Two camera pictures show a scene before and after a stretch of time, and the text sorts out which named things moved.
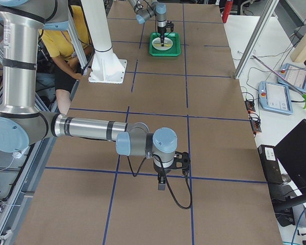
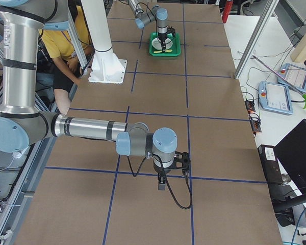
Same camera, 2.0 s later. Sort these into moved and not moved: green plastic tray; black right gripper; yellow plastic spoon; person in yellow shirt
Moved: yellow plastic spoon
Not moved: person in yellow shirt; black right gripper; green plastic tray
